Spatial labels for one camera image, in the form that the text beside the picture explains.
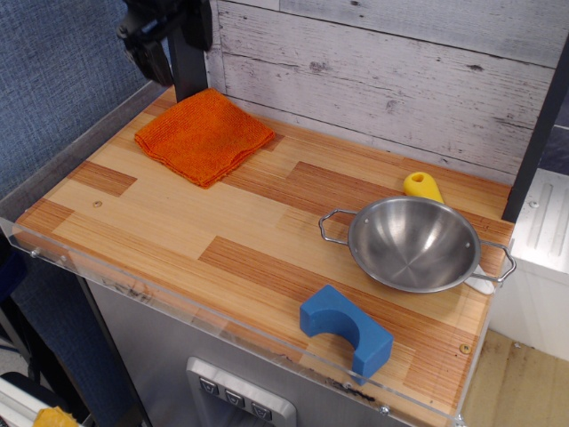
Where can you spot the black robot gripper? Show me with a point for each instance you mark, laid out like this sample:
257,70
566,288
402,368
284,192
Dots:
147,23

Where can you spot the orange knitted towel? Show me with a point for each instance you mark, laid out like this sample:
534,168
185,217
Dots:
203,138

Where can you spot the clear acrylic table guard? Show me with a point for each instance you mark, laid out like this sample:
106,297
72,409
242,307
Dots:
248,290

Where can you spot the stainless steel cabinet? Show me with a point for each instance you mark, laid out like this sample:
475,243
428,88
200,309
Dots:
155,349

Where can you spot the blue arch foam block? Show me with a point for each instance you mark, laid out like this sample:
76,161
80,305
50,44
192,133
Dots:
330,312

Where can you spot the silver button control panel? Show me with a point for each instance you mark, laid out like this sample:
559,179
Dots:
224,398

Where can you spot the yellow black bag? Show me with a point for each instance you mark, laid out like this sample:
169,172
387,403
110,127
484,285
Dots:
54,417

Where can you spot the white ribbed appliance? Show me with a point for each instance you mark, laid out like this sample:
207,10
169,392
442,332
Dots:
541,232

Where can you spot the black left upright post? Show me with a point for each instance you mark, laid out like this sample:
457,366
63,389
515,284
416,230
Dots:
188,66

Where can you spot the black upright post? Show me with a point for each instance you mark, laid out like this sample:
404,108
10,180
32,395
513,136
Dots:
188,66
538,37

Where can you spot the steel two-handled bowl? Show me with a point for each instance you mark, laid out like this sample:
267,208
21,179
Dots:
411,244

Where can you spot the black right upright post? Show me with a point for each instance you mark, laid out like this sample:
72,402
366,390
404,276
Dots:
538,37

